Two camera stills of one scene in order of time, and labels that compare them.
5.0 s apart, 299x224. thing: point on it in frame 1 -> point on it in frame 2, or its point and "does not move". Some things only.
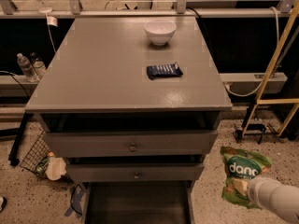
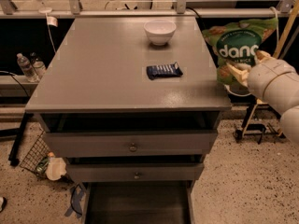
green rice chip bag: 240,164 -> 234,43
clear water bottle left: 27,68 does not move
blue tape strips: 76,202 does not move
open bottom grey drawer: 171,202 does not move
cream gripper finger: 240,186 -> 241,76
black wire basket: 35,158 does not move
